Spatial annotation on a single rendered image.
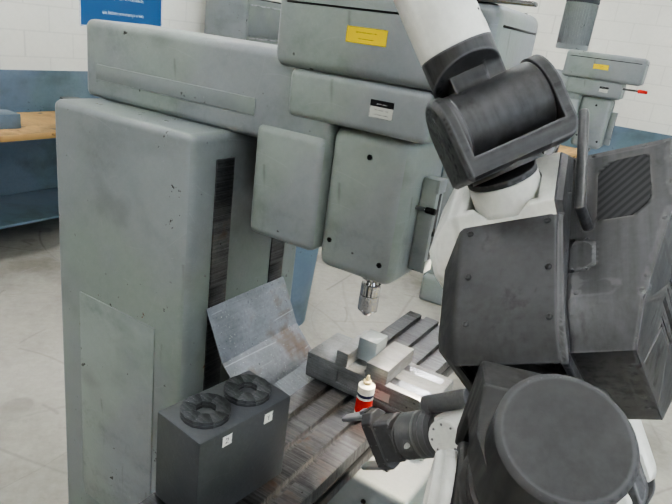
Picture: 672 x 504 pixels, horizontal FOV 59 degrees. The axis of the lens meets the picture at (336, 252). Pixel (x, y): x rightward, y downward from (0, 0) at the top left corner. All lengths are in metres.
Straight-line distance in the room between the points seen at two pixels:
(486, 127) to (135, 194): 1.00
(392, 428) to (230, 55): 0.87
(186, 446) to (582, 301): 0.70
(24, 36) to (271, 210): 4.40
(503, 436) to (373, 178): 0.81
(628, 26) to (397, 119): 6.67
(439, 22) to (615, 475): 0.50
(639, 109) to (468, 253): 7.01
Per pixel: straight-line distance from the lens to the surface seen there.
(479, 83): 0.76
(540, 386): 0.54
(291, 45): 1.30
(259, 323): 1.68
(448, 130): 0.72
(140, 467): 1.89
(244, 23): 6.31
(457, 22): 0.75
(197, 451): 1.08
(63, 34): 5.79
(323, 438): 1.41
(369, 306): 1.42
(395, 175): 1.22
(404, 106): 1.18
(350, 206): 1.28
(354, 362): 1.56
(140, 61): 1.65
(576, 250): 0.75
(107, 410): 1.90
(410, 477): 1.48
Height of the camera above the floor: 1.81
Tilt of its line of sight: 20 degrees down
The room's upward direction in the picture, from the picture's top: 8 degrees clockwise
